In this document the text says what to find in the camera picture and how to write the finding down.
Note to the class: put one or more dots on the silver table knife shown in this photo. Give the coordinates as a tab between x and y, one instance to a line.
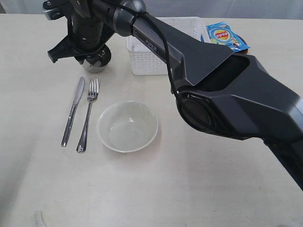
76	100

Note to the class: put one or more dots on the shiny metal cup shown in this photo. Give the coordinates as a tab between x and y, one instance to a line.
96	63

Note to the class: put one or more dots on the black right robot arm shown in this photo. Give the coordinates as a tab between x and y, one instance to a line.
217	91

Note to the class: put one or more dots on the white perforated plastic basket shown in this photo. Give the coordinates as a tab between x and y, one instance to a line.
146	63

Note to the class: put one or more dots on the white patterned ceramic bowl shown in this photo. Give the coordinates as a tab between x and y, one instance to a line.
127	126

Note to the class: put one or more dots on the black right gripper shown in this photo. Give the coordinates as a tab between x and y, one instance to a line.
84	38

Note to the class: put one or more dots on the blue chips bag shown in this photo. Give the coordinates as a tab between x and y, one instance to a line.
222	34

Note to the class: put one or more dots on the brown round wooden plate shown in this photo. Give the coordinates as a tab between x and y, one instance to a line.
244	51

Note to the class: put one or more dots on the silver fork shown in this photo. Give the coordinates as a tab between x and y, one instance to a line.
93	92

